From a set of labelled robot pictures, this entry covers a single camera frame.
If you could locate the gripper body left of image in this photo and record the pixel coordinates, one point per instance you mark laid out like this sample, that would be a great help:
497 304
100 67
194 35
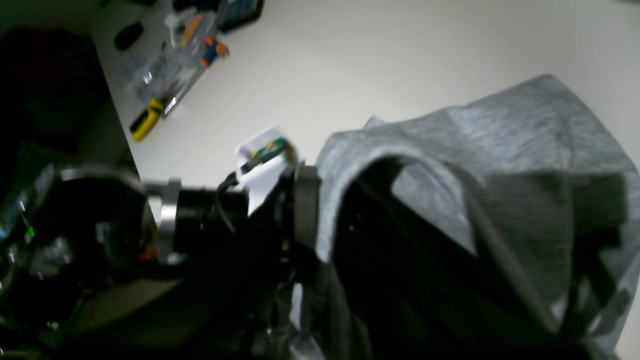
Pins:
282 199

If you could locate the grey T-shirt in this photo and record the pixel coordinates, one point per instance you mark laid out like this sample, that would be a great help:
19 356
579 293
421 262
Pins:
503 229

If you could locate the yellow black hand tool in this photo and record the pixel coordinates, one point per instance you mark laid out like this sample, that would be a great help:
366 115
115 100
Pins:
147 118

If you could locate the orange blue small tool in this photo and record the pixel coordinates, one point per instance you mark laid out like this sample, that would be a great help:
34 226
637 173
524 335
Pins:
213 50

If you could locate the clear plastic parts bag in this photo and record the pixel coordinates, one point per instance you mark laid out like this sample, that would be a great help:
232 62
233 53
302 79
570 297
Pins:
168 73

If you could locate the black computer mouse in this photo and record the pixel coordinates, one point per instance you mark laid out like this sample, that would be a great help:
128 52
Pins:
128 35

